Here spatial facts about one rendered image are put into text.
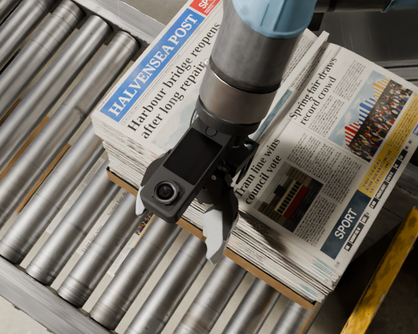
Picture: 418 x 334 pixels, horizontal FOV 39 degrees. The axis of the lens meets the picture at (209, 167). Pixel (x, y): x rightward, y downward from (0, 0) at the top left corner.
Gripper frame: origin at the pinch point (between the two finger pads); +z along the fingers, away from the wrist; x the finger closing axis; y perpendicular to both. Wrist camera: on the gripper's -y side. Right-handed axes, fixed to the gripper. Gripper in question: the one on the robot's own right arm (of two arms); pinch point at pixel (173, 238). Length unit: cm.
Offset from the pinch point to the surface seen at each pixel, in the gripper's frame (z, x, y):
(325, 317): 76, -29, 73
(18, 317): 102, 44, 32
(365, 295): 11.5, -25.6, 22.0
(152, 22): 0, 31, 41
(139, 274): 22.3, 5.9, 9.1
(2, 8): 8, 57, 31
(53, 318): 29.1, 13.0, -1.9
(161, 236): 18.1, 6.5, 14.9
